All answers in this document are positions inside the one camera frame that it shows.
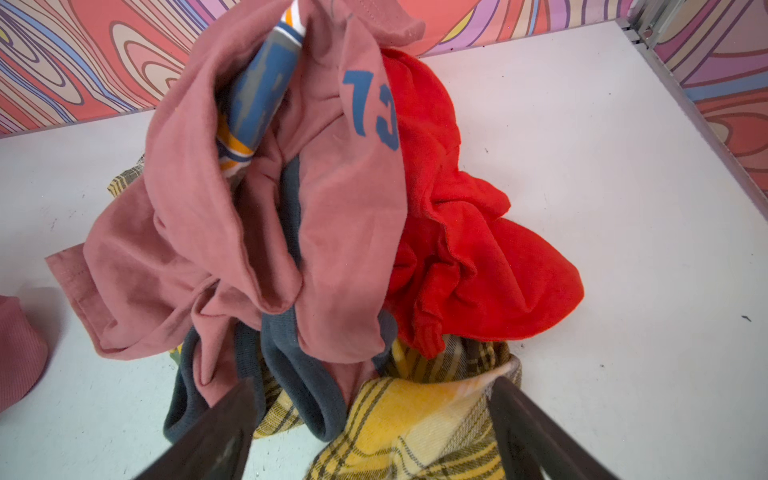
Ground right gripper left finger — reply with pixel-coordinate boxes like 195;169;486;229
137;378;257;480

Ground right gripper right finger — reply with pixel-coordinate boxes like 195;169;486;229
488;377;617;480

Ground dusty pink ribbed cloth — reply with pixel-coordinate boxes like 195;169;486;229
0;296;49;412

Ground yellow plaid flannel cloth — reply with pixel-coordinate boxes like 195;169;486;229
107;154;523;480

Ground red cloth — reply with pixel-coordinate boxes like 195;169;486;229
382;49;585;359

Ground dusty pink t-shirt with print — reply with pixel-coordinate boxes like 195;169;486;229
47;1;425;442

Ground aluminium frame profiles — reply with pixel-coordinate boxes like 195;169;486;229
622;1;767;214

